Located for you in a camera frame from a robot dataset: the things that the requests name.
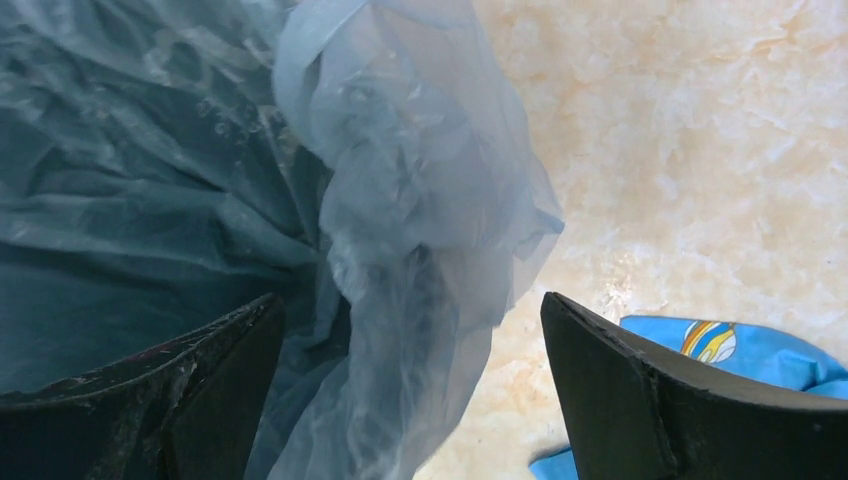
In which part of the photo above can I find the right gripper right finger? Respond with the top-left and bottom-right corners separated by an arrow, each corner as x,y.
539,292 -> 848,480

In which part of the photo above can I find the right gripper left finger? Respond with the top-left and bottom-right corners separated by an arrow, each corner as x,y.
1,295 -> 285,479

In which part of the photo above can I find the translucent blue trash bag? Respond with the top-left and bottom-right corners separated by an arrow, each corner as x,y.
1,1 -> 563,479

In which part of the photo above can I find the blue patterned cloth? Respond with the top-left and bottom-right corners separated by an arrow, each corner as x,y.
528,315 -> 848,480

